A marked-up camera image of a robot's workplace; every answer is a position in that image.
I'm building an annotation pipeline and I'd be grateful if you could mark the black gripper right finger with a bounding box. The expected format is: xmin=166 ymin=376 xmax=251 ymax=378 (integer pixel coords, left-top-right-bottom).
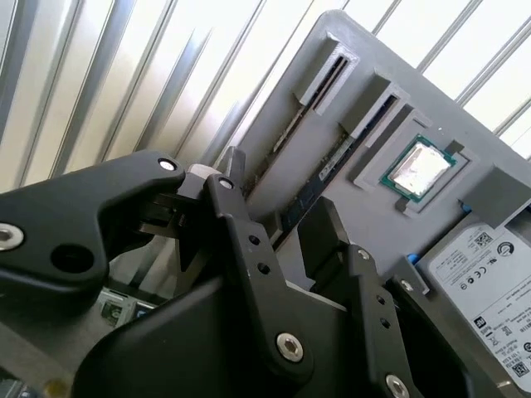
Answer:
xmin=296 ymin=197 xmax=474 ymax=398

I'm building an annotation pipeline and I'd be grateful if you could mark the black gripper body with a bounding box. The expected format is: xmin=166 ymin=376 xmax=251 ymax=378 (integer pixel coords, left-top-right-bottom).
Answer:
xmin=72 ymin=276 xmax=374 ymax=398

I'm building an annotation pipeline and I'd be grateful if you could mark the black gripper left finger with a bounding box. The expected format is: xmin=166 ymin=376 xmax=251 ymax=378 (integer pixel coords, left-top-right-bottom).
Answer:
xmin=0 ymin=149 xmax=317 ymax=393

